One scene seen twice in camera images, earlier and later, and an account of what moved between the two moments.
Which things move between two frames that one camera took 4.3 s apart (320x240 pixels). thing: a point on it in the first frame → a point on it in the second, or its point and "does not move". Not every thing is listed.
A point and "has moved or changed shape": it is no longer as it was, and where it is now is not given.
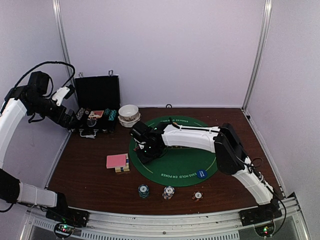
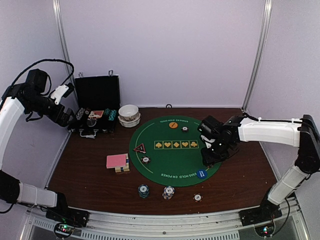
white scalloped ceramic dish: [128, 124] does not move
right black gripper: [144, 158] → [208, 160]
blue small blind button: [202, 174] does not move
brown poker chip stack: [197, 196] has moved or changed shape
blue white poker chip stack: [168, 191] does not move
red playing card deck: [116, 160] does not move
